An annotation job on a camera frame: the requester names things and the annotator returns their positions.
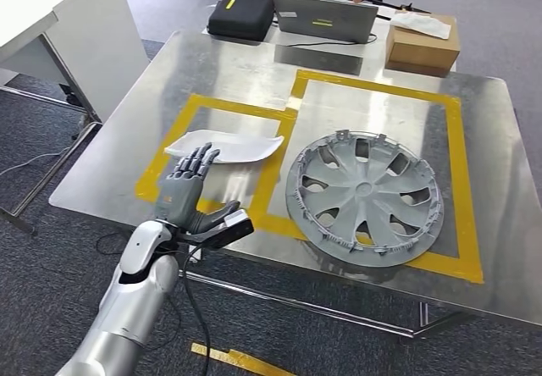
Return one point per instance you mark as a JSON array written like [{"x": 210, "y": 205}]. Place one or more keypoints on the grey wheel cover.
[{"x": 364, "y": 188}]

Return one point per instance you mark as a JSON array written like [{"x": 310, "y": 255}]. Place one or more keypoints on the white paper sheet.
[{"x": 419, "y": 24}]

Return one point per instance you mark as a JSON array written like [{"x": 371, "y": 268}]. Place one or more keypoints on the grey laptop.
[{"x": 347, "y": 20}]

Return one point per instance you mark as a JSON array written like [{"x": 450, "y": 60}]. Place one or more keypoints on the white desk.
[{"x": 97, "y": 53}]

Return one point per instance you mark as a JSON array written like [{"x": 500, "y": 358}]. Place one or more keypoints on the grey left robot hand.
[{"x": 180, "y": 199}]

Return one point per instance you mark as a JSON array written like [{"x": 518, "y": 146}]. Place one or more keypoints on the small yellow tape frame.
[{"x": 237, "y": 108}]

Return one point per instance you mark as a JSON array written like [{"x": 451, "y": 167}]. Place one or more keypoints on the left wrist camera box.
[{"x": 224, "y": 233}]

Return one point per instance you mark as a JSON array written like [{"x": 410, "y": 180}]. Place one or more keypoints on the steel workbench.
[{"x": 127, "y": 154}]

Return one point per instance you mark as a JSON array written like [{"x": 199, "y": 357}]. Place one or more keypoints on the white curved plastic part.
[{"x": 241, "y": 146}]

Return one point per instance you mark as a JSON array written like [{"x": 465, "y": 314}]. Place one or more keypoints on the yellow floor tape marking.
[{"x": 237, "y": 358}]

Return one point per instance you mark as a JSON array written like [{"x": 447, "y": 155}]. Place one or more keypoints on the brown cardboard box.
[{"x": 419, "y": 51}]

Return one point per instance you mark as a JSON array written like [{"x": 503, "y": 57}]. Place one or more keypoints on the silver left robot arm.
[{"x": 127, "y": 306}]

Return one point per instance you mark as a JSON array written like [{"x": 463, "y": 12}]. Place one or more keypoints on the large yellow tape frame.
[{"x": 459, "y": 194}]

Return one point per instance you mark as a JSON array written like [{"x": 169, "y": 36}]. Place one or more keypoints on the black zip case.
[{"x": 241, "y": 17}]

